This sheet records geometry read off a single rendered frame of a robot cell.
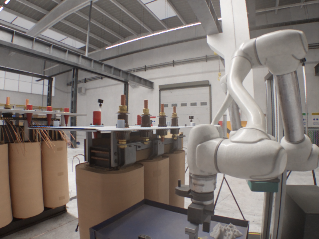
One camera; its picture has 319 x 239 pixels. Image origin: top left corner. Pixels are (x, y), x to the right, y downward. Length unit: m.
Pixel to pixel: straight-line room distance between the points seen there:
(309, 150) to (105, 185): 1.16
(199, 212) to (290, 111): 0.64
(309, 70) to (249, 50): 14.75
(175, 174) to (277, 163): 1.57
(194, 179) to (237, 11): 7.14
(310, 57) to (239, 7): 9.43
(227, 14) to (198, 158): 7.09
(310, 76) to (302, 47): 14.66
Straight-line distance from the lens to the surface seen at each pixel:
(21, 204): 2.73
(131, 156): 1.27
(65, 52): 10.73
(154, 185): 1.57
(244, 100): 0.64
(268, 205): 1.73
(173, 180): 1.97
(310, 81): 15.43
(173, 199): 2.04
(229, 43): 6.93
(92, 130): 0.86
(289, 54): 0.85
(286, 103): 0.96
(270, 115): 1.58
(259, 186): 1.19
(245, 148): 0.47
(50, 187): 2.87
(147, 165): 1.51
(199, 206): 0.59
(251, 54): 0.88
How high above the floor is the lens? 1.38
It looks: 2 degrees up
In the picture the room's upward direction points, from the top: straight up
